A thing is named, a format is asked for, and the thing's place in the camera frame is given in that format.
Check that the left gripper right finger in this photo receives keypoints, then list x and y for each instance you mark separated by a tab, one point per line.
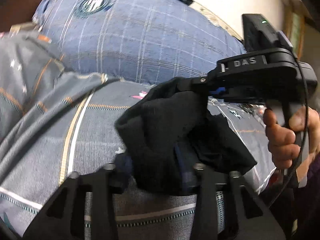
226	205

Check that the person's right hand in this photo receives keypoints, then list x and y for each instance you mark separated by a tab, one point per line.
282	140

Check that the grey patterned bed sheet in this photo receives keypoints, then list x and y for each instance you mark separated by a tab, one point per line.
54	121

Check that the black pants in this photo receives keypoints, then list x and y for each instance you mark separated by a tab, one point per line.
169	131

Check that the wooden bed frame edge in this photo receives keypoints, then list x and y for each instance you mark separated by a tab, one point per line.
27	26

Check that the blue plaid pillow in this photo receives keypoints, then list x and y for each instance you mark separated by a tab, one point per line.
143	41

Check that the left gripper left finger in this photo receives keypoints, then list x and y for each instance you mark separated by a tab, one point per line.
63	215

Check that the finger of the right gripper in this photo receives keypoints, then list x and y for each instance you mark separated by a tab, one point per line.
194	84
219	91

